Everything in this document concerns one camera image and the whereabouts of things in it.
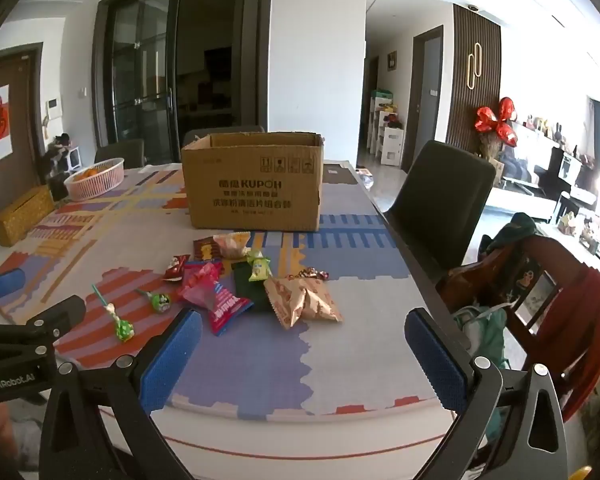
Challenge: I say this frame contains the white storage shelf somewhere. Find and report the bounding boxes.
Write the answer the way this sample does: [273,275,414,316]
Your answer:
[368,89,406,167]

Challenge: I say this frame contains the red cloth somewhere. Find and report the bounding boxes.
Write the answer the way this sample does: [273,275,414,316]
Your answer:
[532,264,600,425]

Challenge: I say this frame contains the glass sliding door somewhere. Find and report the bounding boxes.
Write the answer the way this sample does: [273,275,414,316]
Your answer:
[92,0,276,166]

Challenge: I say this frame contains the dark upholstered chair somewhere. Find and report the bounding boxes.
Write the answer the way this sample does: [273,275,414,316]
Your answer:
[384,140,497,272]
[94,139,146,170]

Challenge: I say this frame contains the teal green bag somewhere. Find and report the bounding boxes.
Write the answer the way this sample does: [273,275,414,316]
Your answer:
[451,305,510,388]

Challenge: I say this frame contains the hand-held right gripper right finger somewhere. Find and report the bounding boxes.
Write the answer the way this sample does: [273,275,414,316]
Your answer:
[404,307,571,480]

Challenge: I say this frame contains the pale green small packet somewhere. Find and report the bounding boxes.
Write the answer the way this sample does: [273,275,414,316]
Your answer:
[246,248,272,282]

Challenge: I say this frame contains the red foil balloons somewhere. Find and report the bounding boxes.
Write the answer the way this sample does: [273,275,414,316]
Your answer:
[474,97,520,147]

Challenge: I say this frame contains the colourful printed table mat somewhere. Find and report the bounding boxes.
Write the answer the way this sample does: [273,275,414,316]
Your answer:
[0,160,473,417]

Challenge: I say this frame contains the pink plastic basket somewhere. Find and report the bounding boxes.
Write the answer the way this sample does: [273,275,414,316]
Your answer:
[63,157,126,202]

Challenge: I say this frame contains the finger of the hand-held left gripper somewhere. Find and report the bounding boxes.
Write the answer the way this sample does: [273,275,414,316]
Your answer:
[0,268,27,301]
[15,296,87,343]

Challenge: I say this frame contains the small red candy packet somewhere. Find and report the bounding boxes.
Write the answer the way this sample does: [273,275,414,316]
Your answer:
[163,254,191,282]

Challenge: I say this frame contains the magenta glossy snack packet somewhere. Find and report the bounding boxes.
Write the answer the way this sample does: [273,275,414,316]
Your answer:
[176,261,224,307]

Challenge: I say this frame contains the dark red snack packet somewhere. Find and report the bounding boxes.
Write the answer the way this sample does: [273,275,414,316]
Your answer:
[193,236,222,262]

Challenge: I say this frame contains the green stick lollipop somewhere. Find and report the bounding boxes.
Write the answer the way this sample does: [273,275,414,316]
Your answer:
[91,284,136,343]

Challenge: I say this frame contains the black piano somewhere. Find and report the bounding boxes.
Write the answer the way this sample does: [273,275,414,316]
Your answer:
[534,145,600,203]

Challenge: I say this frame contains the gold patterned box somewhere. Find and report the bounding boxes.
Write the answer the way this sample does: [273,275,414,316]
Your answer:
[0,185,56,247]

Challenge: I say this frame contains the pink snack packet white print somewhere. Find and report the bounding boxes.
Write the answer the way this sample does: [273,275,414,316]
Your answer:
[206,280,256,337]

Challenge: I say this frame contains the tan snack packet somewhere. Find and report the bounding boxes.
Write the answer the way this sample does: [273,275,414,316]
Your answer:
[263,276,344,331]

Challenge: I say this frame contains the dark green snack packet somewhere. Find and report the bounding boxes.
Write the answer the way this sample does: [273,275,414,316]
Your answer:
[230,260,276,315]

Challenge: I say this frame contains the clear pastry packet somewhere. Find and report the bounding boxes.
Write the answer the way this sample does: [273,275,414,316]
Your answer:
[213,231,252,261]

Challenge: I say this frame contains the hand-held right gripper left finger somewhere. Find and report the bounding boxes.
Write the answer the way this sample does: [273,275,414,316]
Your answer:
[39,308,203,480]

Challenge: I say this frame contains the black bag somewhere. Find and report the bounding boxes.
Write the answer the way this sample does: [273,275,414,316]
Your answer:
[39,132,77,185]

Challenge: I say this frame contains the gold wall ornament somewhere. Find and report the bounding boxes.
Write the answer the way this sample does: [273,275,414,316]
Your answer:
[467,43,484,92]

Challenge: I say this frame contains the wooden high chair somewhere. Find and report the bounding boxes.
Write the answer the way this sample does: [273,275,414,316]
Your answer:
[436,234,600,413]

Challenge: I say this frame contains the brown cardboard box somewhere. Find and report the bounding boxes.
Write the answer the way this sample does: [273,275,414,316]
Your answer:
[181,131,326,233]

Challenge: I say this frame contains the dark green cloth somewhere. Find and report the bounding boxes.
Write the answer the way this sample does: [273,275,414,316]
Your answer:
[479,212,539,262]

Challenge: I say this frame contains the green wrapped lollipop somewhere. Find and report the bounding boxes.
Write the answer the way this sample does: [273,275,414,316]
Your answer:
[136,288,172,314]

